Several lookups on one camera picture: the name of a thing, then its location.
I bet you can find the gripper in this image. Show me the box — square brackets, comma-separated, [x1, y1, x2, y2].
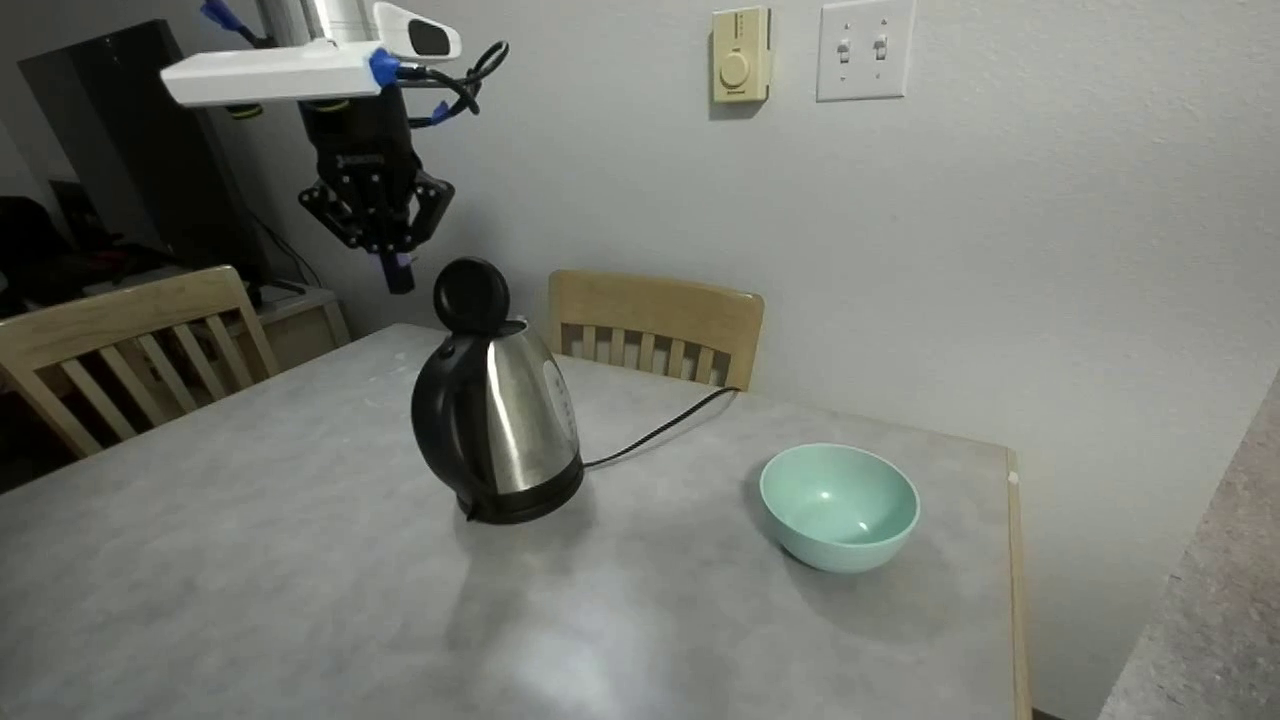
[297, 92, 457, 295]

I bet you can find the black kettle lid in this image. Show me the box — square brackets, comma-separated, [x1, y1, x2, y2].
[431, 257, 512, 337]

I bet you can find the steel and black electric kettle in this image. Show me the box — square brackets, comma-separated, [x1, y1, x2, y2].
[409, 257, 587, 527]

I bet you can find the small wooden side table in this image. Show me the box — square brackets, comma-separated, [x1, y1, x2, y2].
[236, 286, 353, 375]

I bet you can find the tall black cabinet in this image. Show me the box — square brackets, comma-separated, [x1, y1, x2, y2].
[17, 19, 273, 293]

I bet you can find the wooden chair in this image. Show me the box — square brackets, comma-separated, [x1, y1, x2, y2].
[0, 264, 283, 463]
[546, 268, 767, 394]

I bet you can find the mint green bowl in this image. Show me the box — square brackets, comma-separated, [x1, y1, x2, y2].
[758, 442, 922, 576]

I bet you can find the speckled grey counter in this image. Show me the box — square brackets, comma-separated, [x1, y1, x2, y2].
[1094, 372, 1280, 720]

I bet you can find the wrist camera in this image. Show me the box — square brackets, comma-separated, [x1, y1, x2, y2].
[159, 42, 401, 109]

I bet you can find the black cable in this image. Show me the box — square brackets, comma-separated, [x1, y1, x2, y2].
[582, 386, 743, 471]

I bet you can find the beige wall thermostat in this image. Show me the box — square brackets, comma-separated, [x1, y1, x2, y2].
[710, 5, 773, 105]

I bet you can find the white light switch plate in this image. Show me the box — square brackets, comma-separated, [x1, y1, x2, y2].
[815, 0, 918, 104]

